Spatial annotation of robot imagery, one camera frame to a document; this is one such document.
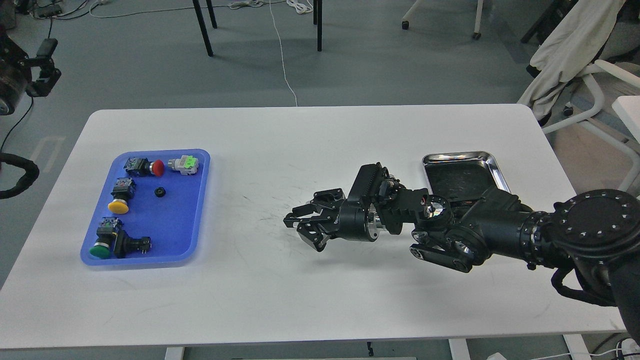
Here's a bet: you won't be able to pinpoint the black floor cable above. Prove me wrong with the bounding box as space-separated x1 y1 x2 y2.
0 0 96 151

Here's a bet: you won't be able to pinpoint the white chair with beige cloth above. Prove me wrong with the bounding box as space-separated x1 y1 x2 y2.
519 0 639 191

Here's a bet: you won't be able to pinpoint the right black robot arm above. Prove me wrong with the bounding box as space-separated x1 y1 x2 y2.
283 162 640 341

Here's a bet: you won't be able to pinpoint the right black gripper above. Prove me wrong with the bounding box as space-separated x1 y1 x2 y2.
283 188 387 252

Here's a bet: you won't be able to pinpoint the blue plastic tray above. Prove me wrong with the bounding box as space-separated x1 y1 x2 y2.
80 148 211 267

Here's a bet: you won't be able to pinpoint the green push button switch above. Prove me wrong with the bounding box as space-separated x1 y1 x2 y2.
89 216 122 260

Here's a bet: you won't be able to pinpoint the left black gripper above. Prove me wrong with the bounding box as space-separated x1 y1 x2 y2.
0 35 62 116

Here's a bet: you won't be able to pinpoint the white cable on floor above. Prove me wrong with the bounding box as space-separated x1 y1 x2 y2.
90 0 314 107

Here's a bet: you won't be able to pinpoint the black switch module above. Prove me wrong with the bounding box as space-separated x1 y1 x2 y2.
113 230 152 259

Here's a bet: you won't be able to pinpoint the black table legs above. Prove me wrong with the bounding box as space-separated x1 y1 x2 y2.
192 0 324 58

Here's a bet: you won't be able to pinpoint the green grey switch module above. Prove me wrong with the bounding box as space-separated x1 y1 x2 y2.
167 154 200 176

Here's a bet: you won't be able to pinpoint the small black gear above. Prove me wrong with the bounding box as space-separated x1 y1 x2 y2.
153 186 167 198

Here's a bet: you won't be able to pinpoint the yellow push button switch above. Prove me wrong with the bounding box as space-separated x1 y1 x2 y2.
107 177 137 215

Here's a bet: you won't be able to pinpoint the red push button switch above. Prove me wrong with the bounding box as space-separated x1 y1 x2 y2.
123 157 165 177

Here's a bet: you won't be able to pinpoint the steel tray with black mat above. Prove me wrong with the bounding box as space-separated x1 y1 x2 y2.
422 151 510 202

